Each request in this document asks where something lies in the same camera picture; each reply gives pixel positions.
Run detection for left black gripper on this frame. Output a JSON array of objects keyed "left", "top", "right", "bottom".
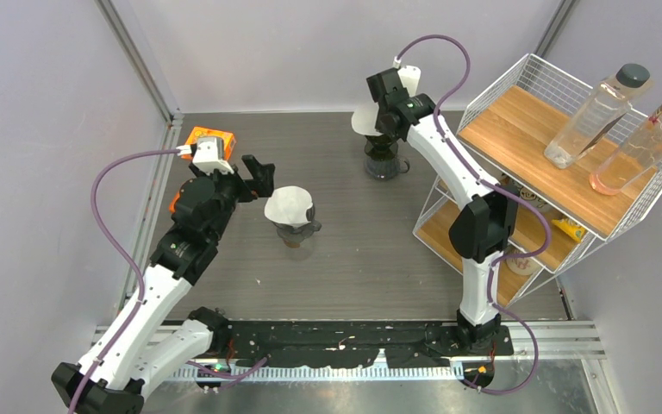
[{"left": 190, "top": 154, "right": 273, "bottom": 242}]

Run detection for white paper coffee filter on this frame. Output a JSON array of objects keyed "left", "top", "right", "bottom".
[{"left": 264, "top": 185, "right": 314, "bottom": 227}]

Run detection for dark green glass dripper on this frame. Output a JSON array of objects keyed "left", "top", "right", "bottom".
[{"left": 364, "top": 135, "right": 398, "bottom": 161}]

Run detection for grey glass dripper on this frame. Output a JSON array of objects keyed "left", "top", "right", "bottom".
[{"left": 274, "top": 206, "right": 322, "bottom": 248}]

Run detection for glass carafe with leather collar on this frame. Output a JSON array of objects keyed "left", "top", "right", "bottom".
[{"left": 282, "top": 239, "right": 313, "bottom": 261}]

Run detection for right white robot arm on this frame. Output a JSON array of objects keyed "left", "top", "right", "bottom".
[{"left": 357, "top": 66, "right": 518, "bottom": 354}]

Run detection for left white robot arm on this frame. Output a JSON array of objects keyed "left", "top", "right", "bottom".
[{"left": 52, "top": 154, "right": 276, "bottom": 413}]

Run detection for orange box upper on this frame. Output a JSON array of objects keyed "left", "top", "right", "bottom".
[{"left": 184, "top": 126, "right": 236, "bottom": 161}]

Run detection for grey glass pitcher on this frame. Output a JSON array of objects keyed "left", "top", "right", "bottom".
[{"left": 364, "top": 155, "right": 410, "bottom": 181}]

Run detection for orange razor box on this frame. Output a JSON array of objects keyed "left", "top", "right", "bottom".
[{"left": 169, "top": 190, "right": 182, "bottom": 215}]

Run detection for patterned ceramic bowl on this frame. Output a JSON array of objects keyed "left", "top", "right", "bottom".
[{"left": 514, "top": 182, "right": 553, "bottom": 214}]

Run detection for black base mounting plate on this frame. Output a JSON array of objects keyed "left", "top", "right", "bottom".
[{"left": 204, "top": 320, "right": 514, "bottom": 369}]

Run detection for clear bottle grey cap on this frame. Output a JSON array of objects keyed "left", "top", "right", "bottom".
[{"left": 544, "top": 63, "right": 651, "bottom": 169}]

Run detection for yellow snack packet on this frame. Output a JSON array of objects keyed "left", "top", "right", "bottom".
[{"left": 550, "top": 216, "right": 588, "bottom": 243}]

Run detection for pink liquid bottle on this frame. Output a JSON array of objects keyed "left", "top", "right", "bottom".
[{"left": 589, "top": 104, "right": 662, "bottom": 195}]

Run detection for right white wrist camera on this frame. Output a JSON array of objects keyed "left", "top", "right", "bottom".
[{"left": 393, "top": 57, "right": 422, "bottom": 96}]

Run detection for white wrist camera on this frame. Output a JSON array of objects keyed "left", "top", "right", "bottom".
[
  {"left": 177, "top": 136, "right": 234, "bottom": 175},
  {"left": 393, "top": 57, "right": 422, "bottom": 96}
]

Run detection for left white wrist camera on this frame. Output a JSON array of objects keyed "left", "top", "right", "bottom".
[{"left": 177, "top": 136, "right": 234, "bottom": 175}]

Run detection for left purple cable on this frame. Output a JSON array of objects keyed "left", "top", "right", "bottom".
[{"left": 68, "top": 149, "right": 272, "bottom": 414}]

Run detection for white wire wooden shelf rack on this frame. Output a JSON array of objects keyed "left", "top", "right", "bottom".
[{"left": 413, "top": 53, "right": 662, "bottom": 310}]

